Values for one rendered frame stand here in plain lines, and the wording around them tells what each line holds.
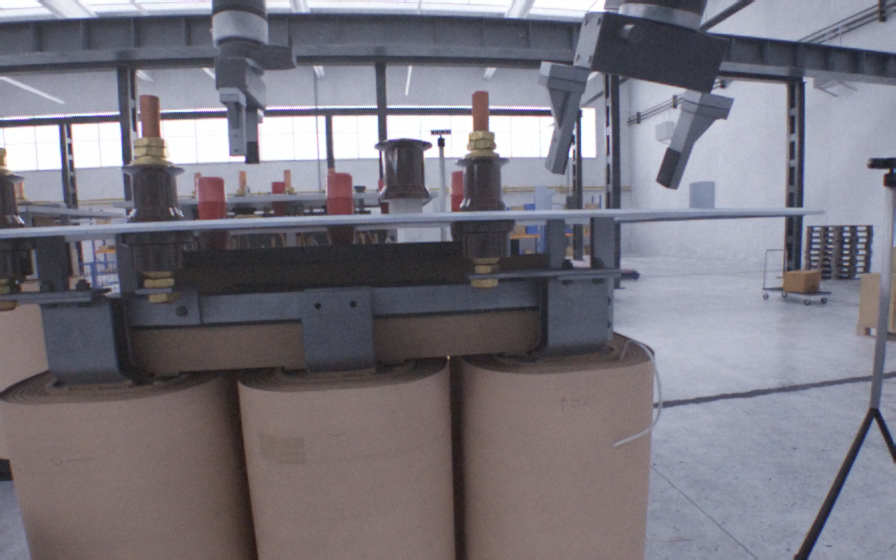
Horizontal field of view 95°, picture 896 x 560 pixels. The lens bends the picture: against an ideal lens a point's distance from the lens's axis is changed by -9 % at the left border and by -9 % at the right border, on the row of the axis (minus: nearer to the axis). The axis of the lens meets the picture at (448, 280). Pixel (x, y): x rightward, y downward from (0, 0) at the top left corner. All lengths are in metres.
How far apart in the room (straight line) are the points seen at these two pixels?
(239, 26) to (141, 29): 9.49
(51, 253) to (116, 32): 9.58
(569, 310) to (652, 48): 0.52
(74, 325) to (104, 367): 0.09
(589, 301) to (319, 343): 0.50
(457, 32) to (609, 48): 9.07
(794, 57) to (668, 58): 12.62
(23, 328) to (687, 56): 3.07
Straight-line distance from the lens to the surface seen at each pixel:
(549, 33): 9.98
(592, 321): 0.89
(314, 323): 0.81
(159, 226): 0.69
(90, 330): 0.95
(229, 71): 0.83
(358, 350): 0.81
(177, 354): 1.00
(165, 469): 0.95
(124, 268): 1.27
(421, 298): 0.85
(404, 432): 0.83
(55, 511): 1.06
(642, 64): 0.48
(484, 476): 0.96
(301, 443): 0.84
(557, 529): 0.99
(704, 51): 0.51
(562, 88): 0.46
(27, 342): 3.14
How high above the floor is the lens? 1.33
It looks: 6 degrees down
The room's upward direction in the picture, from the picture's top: 2 degrees counter-clockwise
